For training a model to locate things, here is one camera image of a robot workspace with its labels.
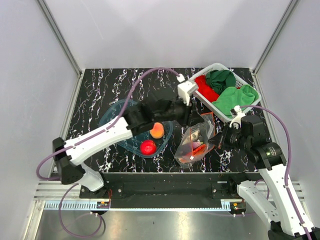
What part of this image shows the blue plastic container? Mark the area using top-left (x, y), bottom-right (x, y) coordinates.
top-left (98, 99), bottom-right (174, 158)

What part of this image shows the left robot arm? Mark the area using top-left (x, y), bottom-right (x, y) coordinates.
top-left (52, 99), bottom-right (204, 198)

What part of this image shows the red cloth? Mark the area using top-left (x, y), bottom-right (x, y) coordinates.
top-left (195, 75), bottom-right (220, 103)

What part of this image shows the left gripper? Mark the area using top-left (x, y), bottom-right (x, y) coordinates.
top-left (154, 94), bottom-right (205, 129)

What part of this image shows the aluminium frame rail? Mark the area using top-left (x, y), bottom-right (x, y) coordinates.
top-left (35, 0), bottom-right (82, 76)

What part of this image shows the white cable duct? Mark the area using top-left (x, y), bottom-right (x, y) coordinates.
top-left (44, 200), bottom-right (111, 211)

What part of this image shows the light green cloth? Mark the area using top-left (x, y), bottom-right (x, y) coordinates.
top-left (212, 84), bottom-right (259, 118)

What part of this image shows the white plastic basket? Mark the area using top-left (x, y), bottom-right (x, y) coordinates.
top-left (189, 63), bottom-right (248, 123)

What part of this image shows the red fake apple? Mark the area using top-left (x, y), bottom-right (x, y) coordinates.
top-left (140, 139), bottom-right (157, 156)

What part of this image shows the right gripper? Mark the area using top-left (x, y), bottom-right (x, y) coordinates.
top-left (207, 121), bottom-right (250, 151)

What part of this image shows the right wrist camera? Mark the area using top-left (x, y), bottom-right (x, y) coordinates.
top-left (229, 105), bottom-right (246, 130)

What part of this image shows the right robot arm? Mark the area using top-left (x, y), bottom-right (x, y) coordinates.
top-left (209, 115), bottom-right (320, 240)

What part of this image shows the dark green cloth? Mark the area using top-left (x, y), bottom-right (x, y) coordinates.
top-left (205, 70), bottom-right (236, 95)

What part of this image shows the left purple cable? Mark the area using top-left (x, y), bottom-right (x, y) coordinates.
top-left (36, 67), bottom-right (183, 237)

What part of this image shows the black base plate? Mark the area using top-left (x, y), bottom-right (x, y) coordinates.
top-left (79, 172), bottom-right (261, 210)

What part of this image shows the orange fake fruit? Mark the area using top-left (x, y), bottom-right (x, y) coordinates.
top-left (149, 122), bottom-right (165, 139)

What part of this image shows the clear zip top bag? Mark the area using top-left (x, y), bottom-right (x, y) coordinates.
top-left (174, 112), bottom-right (216, 169)

